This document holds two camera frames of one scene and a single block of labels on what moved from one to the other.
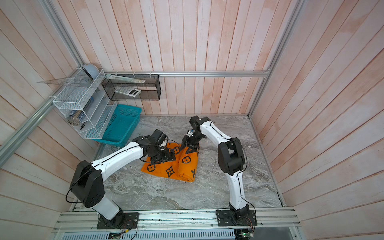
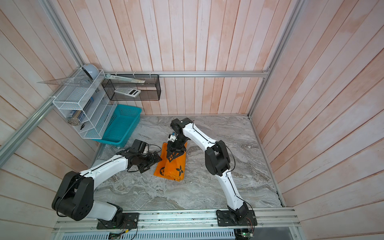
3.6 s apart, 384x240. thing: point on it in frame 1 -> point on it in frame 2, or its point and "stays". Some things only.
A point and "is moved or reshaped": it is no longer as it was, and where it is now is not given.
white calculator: (130, 91) stays
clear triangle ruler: (81, 80) stays
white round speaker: (92, 70) stays
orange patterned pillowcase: (184, 167) is moved or reshaped
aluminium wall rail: (253, 74) stays
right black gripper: (186, 141) -> (170, 147)
